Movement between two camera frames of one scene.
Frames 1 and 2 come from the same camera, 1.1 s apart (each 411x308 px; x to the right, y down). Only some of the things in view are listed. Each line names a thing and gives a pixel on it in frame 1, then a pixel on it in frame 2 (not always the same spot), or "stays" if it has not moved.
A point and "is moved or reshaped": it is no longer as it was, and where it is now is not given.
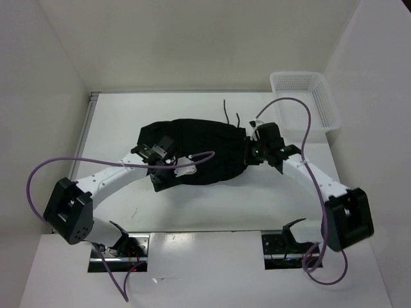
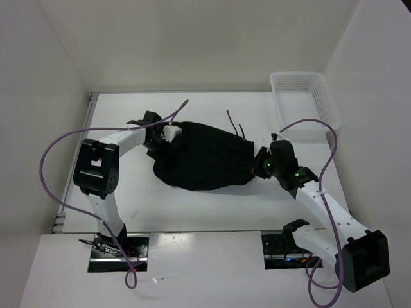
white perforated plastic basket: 313,88 stays
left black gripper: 161,183 to 166,145
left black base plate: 133,258 stays
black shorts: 196,136 is moved or reshaped
